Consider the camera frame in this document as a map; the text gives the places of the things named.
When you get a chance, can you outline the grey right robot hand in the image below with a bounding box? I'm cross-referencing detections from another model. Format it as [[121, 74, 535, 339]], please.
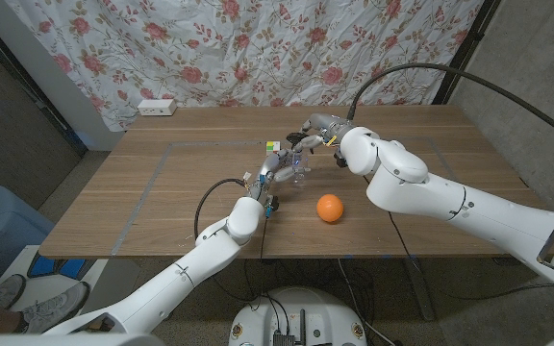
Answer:
[[291, 112, 358, 154]]

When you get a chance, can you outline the grey sneaker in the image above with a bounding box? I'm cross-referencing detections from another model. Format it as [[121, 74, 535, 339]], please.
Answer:
[[19, 282, 90, 334], [0, 273, 27, 310]]

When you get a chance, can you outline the grey tape outline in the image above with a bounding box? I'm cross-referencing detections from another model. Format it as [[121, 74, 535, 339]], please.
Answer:
[[113, 138, 507, 256]]

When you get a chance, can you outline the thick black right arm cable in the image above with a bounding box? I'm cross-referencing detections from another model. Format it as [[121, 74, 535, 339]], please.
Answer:
[[346, 62, 554, 149]]

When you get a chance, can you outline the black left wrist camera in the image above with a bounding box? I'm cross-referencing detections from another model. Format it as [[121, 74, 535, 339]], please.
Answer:
[[264, 195, 281, 218]]

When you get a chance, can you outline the black backdrop stand pole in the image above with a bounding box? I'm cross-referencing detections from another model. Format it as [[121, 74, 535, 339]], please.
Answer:
[[431, 0, 502, 106]]

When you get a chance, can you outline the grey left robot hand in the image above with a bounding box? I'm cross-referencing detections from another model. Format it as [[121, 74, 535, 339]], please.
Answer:
[[247, 147, 313, 202]]

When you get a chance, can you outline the clear plastic spray bottle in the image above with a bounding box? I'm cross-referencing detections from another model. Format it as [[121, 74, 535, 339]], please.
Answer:
[[289, 152, 313, 186]]

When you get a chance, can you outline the white power strip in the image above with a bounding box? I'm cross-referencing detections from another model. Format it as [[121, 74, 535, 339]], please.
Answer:
[[137, 98, 178, 117]]

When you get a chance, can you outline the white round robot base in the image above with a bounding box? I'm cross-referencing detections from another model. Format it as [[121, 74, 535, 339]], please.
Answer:
[[228, 286, 368, 346]]

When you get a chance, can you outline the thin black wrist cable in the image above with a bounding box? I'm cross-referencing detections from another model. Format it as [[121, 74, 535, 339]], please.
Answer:
[[362, 173, 554, 302], [256, 216, 269, 304]]

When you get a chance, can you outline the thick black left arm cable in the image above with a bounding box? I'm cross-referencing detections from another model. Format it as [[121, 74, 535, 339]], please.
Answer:
[[193, 178, 249, 239]]

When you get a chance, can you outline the black spray trigger top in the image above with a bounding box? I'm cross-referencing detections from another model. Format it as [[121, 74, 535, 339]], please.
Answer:
[[286, 130, 310, 149]]

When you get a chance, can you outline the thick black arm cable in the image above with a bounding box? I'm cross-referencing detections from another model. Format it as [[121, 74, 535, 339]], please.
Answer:
[[346, 62, 554, 149], [193, 178, 249, 239]]

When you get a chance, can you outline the white platform with blue pads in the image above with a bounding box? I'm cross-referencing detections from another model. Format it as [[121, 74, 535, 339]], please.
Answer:
[[0, 244, 141, 319]]

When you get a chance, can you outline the black wall edge strip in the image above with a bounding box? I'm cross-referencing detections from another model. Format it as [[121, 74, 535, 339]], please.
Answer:
[[0, 12, 89, 158]]

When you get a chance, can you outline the orange ball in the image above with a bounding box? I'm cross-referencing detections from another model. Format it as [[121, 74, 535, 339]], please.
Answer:
[[315, 193, 345, 224]]

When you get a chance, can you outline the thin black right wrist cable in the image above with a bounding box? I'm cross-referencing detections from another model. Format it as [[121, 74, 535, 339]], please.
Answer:
[[362, 173, 554, 302]]

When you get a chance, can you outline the white robot torso edge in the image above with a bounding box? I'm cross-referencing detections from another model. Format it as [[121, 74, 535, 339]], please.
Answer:
[[0, 332, 165, 346]]

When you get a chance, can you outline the floral print backdrop cloth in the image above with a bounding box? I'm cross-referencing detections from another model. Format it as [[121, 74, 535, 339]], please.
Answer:
[[5, 0, 485, 134]]

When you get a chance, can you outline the grey table leg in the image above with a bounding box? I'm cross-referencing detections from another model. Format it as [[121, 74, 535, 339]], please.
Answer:
[[404, 257, 436, 322]]

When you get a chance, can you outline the thin black left wrist cable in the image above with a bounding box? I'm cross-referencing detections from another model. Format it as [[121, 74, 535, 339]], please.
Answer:
[[256, 216, 269, 304]]

